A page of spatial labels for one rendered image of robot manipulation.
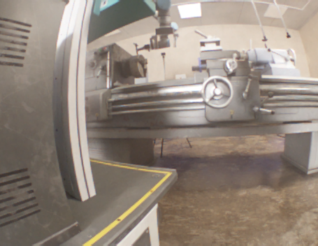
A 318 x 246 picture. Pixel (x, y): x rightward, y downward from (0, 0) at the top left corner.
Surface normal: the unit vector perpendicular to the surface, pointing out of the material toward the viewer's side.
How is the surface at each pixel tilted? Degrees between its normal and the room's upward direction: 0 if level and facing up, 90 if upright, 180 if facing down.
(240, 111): 90
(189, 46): 90
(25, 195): 90
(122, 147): 90
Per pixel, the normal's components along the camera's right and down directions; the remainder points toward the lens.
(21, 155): 0.90, -0.03
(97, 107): -0.29, 0.06
